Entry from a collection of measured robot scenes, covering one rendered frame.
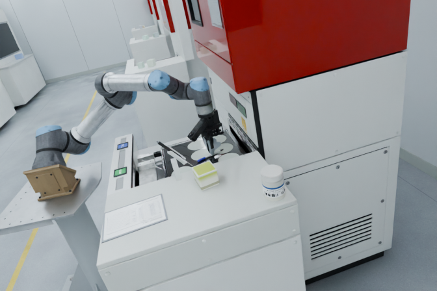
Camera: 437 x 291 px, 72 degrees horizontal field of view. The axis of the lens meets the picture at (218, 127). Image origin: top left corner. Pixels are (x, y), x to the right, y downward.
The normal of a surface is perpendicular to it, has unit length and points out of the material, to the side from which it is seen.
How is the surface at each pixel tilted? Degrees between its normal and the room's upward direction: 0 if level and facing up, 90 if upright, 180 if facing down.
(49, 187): 90
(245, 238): 90
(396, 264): 0
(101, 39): 90
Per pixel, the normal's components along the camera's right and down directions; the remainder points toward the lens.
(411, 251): -0.18, -0.89
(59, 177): 0.09, 0.41
